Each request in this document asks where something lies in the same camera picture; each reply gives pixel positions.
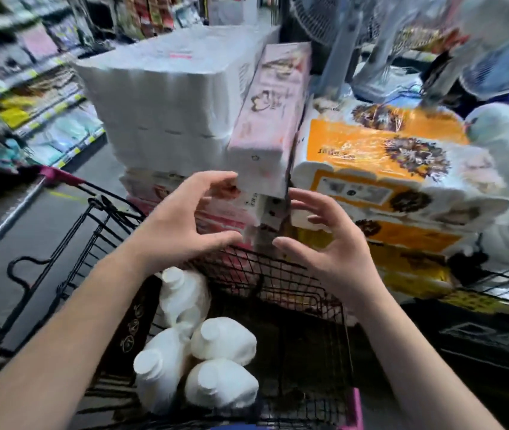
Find person's right hand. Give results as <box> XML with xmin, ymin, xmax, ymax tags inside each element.
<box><xmin>272</xmin><ymin>188</ymin><xmax>387</xmax><ymax>309</ymax></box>

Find white standing fan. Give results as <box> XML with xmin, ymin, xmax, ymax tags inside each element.
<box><xmin>351</xmin><ymin>0</ymin><xmax>477</xmax><ymax>104</ymax></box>
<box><xmin>288</xmin><ymin>0</ymin><xmax>383</xmax><ymax>100</ymax></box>

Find black wire shopping cart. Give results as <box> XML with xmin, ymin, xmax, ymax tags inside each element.
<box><xmin>0</xmin><ymin>165</ymin><xmax>365</xmax><ymax>430</ymax></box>

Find dark brown patterned bag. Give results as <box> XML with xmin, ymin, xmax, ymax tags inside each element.
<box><xmin>100</xmin><ymin>277</ymin><xmax>162</xmax><ymax>379</ymax></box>

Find person's left hand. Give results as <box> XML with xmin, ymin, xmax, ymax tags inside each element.
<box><xmin>131</xmin><ymin>171</ymin><xmax>244</xmax><ymax>277</ymax></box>

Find white cardboard box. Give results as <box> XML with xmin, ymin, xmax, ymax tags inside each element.
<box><xmin>205</xmin><ymin>0</ymin><xmax>260</xmax><ymax>27</ymax></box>

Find yellow tissue pack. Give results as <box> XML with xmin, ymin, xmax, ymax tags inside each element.
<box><xmin>281</xmin><ymin>226</ymin><xmax>457</xmax><ymax>300</ymax></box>

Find white plastic bottle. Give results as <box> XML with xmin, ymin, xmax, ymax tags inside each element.
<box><xmin>190</xmin><ymin>317</ymin><xmax>258</xmax><ymax>367</ymax></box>
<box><xmin>133</xmin><ymin>323</ymin><xmax>192</xmax><ymax>415</ymax></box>
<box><xmin>184</xmin><ymin>358</ymin><xmax>260</xmax><ymax>411</ymax></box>
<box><xmin>159</xmin><ymin>267</ymin><xmax>212</xmax><ymax>328</ymax></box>

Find orange tissue roll pack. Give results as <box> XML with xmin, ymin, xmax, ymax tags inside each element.
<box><xmin>290</xmin><ymin>215</ymin><xmax>477</xmax><ymax>257</ymax></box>
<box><xmin>289</xmin><ymin>99</ymin><xmax>509</xmax><ymax>234</ymax></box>

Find row of hanging packets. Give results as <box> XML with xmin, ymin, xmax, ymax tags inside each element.
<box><xmin>115</xmin><ymin>0</ymin><xmax>203</xmax><ymax>42</ymax></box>

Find person's right forearm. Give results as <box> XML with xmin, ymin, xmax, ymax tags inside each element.
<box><xmin>353</xmin><ymin>284</ymin><xmax>505</xmax><ymax>430</ymax></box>

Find pink tissue pack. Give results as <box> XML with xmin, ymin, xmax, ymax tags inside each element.
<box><xmin>226</xmin><ymin>42</ymin><xmax>313</xmax><ymax>199</ymax></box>

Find wire display rack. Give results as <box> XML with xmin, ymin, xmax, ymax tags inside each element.
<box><xmin>458</xmin><ymin>266</ymin><xmax>509</xmax><ymax>311</ymax></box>

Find person's left forearm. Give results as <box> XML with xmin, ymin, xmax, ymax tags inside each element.
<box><xmin>0</xmin><ymin>246</ymin><xmax>152</xmax><ymax>430</ymax></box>

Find store shelf with goods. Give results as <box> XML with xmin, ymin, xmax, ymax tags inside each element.
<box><xmin>0</xmin><ymin>0</ymin><xmax>108</xmax><ymax>171</ymax></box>

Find white fan with blue blades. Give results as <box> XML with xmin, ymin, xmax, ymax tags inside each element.
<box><xmin>419</xmin><ymin>0</ymin><xmax>509</xmax><ymax>109</ymax></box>

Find large white tissue roll pack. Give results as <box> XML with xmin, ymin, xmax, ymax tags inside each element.
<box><xmin>73</xmin><ymin>25</ymin><xmax>281</xmax><ymax>176</ymax></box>

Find stack of pink tissue packs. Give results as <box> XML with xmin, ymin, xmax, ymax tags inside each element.
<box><xmin>119</xmin><ymin>168</ymin><xmax>290</xmax><ymax>253</ymax></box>

